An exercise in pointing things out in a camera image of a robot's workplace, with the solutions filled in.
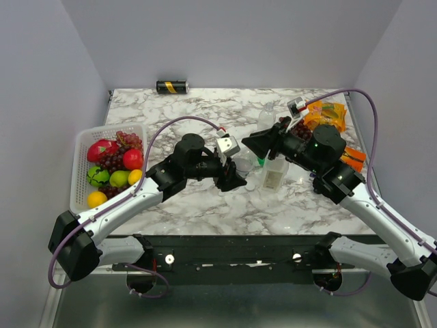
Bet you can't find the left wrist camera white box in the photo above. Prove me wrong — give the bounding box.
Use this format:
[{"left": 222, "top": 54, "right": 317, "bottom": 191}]
[{"left": 216, "top": 137, "right": 240, "bottom": 164}]

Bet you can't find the black battery with gold band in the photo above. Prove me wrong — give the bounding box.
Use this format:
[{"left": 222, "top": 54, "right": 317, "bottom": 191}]
[{"left": 156, "top": 81, "right": 189, "bottom": 94}]

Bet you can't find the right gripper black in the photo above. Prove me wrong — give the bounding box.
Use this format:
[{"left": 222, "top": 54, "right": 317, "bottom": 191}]
[{"left": 241, "top": 115, "right": 322, "bottom": 174}]

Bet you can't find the red apple toy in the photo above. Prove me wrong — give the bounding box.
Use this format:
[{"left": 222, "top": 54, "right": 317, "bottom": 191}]
[{"left": 123, "top": 149, "right": 143, "bottom": 171}]

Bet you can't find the orange razor box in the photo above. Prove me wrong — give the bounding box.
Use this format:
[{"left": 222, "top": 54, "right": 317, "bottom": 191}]
[{"left": 341, "top": 146, "right": 366, "bottom": 172}]

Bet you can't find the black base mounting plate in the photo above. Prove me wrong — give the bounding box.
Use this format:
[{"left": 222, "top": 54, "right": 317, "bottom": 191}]
[{"left": 109, "top": 232, "right": 376, "bottom": 286}]

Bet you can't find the red grape bunch in basket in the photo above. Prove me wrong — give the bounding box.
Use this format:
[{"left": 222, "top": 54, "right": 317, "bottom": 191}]
[{"left": 96, "top": 131, "right": 143, "bottom": 199}]

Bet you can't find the small green bottle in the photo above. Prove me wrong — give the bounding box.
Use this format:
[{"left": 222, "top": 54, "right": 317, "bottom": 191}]
[{"left": 257, "top": 158, "right": 265, "bottom": 167}]

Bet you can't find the small bottle red cap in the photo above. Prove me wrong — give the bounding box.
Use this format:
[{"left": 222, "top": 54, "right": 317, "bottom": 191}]
[{"left": 233, "top": 148, "right": 257, "bottom": 178}]

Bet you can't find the clear plastic water bottle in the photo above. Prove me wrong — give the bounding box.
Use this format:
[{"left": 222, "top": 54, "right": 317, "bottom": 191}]
[{"left": 257, "top": 102, "right": 276, "bottom": 131}]

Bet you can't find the large clear bottle white cap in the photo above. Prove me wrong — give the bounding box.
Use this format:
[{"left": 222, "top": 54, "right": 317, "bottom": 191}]
[{"left": 261, "top": 155, "right": 289, "bottom": 192}]

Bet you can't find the red dragon fruit toy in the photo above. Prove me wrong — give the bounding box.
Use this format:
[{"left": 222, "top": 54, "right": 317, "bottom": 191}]
[{"left": 87, "top": 139, "right": 119, "bottom": 163}]

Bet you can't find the green pear toy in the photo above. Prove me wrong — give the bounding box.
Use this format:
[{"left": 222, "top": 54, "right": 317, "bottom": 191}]
[{"left": 109, "top": 170, "right": 130, "bottom": 188}]

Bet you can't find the orange fruit toy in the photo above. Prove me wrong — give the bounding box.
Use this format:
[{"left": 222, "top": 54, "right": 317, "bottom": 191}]
[{"left": 87, "top": 191, "right": 108, "bottom": 208}]

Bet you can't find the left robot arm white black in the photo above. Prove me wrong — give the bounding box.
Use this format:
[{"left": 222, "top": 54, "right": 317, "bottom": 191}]
[{"left": 48, "top": 133, "right": 246, "bottom": 282}]

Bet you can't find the red grape bunch on table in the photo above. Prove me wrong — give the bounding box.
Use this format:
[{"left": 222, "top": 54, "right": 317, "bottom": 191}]
[{"left": 279, "top": 117, "right": 312, "bottom": 141}]

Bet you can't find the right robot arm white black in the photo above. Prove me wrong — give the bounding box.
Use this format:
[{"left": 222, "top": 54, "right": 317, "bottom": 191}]
[{"left": 242, "top": 123, "right": 436, "bottom": 301}]

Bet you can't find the white plastic basket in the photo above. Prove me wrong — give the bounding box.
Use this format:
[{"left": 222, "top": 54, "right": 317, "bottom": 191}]
[{"left": 70, "top": 122, "right": 147, "bottom": 214}]

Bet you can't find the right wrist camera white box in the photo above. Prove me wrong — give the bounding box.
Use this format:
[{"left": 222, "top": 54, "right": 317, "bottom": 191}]
[{"left": 287, "top": 96, "right": 309, "bottom": 131}]

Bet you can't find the orange snack bag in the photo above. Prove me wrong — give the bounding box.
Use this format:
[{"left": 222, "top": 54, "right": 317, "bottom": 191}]
[{"left": 304, "top": 100, "right": 347, "bottom": 133}]

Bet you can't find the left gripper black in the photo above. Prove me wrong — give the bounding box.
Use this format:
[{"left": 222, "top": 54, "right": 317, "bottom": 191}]
[{"left": 185, "top": 154, "right": 248, "bottom": 193}]

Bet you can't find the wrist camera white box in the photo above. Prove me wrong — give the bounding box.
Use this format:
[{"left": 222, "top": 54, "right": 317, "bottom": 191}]
[
  {"left": 216, "top": 137, "right": 240, "bottom": 164},
  {"left": 287, "top": 96, "right": 309, "bottom": 131}
]

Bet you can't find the green watermelon toy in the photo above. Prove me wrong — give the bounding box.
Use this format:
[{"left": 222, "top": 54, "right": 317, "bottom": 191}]
[{"left": 86, "top": 166, "right": 110, "bottom": 187}]

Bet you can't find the yellow lemon toy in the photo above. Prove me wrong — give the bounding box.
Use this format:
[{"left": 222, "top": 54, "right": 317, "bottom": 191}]
[{"left": 128, "top": 169, "right": 143, "bottom": 185}]

